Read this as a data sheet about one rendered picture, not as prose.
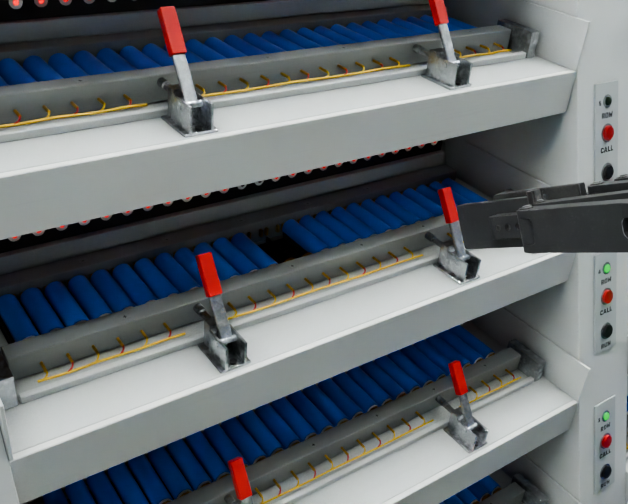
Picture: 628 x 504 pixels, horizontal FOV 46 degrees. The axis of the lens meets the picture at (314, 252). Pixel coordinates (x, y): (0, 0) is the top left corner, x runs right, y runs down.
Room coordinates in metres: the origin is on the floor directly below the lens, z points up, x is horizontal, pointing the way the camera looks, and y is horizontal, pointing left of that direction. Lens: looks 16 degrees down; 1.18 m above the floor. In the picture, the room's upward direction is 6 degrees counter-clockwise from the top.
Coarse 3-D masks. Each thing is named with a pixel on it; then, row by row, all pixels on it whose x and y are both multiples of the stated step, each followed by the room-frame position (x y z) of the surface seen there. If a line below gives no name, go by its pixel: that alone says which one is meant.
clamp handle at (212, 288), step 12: (204, 264) 0.57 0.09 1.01; (204, 276) 0.57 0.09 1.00; (216, 276) 0.57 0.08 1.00; (204, 288) 0.57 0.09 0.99; (216, 288) 0.57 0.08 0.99; (216, 300) 0.57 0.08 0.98; (216, 312) 0.56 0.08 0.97; (216, 324) 0.56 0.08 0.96; (228, 324) 0.57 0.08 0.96; (228, 336) 0.56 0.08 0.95
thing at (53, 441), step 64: (320, 192) 0.81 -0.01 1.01; (0, 256) 0.62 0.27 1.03; (64, 256) 0.65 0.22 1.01; (512, 256) 0.75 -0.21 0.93; (320, 320) 0.62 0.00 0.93; (384, 320) 0.63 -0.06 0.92; (448, 320) 0.69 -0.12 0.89; (0, 384) 0.49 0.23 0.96; (128, 384) 0.53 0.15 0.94; (192, 384) 0.53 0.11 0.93; (256, 384) 0.56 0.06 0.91; (64, 448) 0.47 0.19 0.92; (128, 448) 0.50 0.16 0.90
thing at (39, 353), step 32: (416, 224) 0.76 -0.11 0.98; (448, 224) 0.76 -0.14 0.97; (320, 256) 0.68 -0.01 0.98; (352, 256) 0.69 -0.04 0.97; (384, 256) 0.72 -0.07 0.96; (416, 256) 0.72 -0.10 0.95; (224, 288) 0.62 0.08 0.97; (256, 288) 0.64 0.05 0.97; (288, 288) 0.66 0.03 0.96; (320, 288) 0.66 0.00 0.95; (96, 320) 0.57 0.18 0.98; (128, 320) 0.57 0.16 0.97; (160, 320) 0.59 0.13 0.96; (192, 320) 0.60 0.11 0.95; (32, 352) 0.53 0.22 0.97; (64, 352) 0.54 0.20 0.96; (96, 352) 0.55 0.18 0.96; (128, 352) 0.55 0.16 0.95
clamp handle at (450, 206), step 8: (440, 192) 0.72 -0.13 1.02; (448, 192) 0.72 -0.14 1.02; (440, 200) 0.72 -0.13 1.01; (448, 200) 0.72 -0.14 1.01; (448, 208) 0.71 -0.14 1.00; (448, 216) 0.71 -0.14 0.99; (456, 216) 0.72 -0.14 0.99; (456, 224) 0.71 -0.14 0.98; (456, 232) 0.71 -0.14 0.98; (456, 240) 0.71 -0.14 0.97; (456, 248) 0.71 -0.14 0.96; (464, 248) 0.71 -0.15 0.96
